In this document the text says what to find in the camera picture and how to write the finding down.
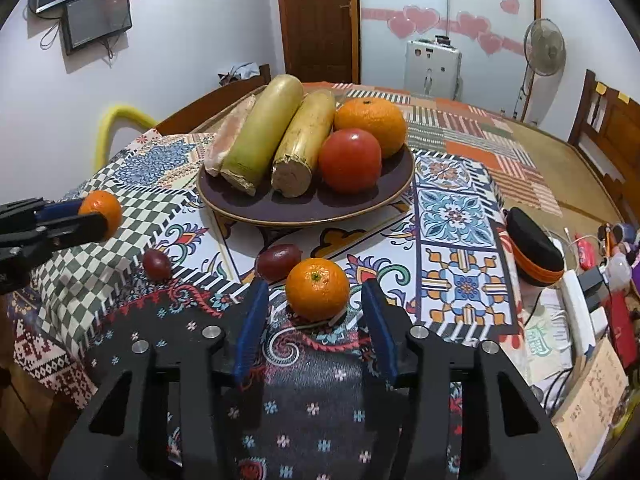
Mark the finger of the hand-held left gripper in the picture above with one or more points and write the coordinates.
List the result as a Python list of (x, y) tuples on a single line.
[(80, 232), (55, 211)]

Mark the purple plate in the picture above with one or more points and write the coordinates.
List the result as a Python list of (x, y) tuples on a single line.
[(350, 207)]

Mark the brown wooden door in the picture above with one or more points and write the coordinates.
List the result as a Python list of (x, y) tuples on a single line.
[(317, 15)]

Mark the black and orange hat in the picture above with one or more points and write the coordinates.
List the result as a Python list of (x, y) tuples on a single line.
[(535, 245)]

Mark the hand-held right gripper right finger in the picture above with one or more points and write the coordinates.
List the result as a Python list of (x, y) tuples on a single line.
[(382, 330)]

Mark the red tomato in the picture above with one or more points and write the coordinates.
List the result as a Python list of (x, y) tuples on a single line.
[(350, 160)]

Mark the small mandarin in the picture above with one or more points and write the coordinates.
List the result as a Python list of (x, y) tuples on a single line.
[(317, 289), (104, 206)]

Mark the woven straw mat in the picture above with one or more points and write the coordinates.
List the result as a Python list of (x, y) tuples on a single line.
[(555, 170)]

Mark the dark red jujube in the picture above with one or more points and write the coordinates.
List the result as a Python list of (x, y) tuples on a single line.
[(157, 264), (277, 262)]

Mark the white plastic bottle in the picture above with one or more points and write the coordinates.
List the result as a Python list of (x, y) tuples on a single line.
[(620, 270)]

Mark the red box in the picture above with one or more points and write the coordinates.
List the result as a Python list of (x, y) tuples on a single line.
[(622, 330)]

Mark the standing fan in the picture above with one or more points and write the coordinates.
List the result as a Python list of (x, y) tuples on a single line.
[(545, 47)]

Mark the striped patchwork blanket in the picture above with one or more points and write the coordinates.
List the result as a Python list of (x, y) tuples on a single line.
[(475, 140)]

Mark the small black wall monitor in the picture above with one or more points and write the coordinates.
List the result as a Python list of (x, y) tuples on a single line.
[(97, 17)]

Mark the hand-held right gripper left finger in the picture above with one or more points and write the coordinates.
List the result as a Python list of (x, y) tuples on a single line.
[(247, 330)]

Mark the yellow tube frame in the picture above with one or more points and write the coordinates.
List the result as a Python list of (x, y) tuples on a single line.
[(102, 135)]

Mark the tile patterned cloth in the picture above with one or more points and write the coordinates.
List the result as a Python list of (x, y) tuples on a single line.
[(450, 220)]

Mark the pale green sugarcane piece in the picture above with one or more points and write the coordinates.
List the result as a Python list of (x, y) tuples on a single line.
[(265, 130)]

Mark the white power strip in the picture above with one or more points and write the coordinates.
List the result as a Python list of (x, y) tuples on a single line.
[(577, 310)]

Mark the wooden footboard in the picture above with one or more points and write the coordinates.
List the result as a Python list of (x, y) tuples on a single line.
[(210, 107)]

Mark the yellow sugarcane piece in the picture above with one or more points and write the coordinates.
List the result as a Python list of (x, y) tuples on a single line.
[(300, 150)]

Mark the plastic sugarcane piece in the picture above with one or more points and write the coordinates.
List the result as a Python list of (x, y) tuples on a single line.
[(225, 145)]

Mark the pile of clothes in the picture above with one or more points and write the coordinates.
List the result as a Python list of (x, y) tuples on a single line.
[(240, 72)]

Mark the wooden headboard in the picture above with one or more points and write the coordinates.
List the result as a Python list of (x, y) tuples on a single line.
[(615, 140)]

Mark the large orange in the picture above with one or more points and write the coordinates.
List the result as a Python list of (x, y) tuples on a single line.
[(372, 120)]

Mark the white small appliance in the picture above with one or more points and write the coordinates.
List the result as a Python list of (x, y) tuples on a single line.
[(432, 67)]

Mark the brown paper box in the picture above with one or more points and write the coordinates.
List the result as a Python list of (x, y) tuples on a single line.
[(595, 400)]

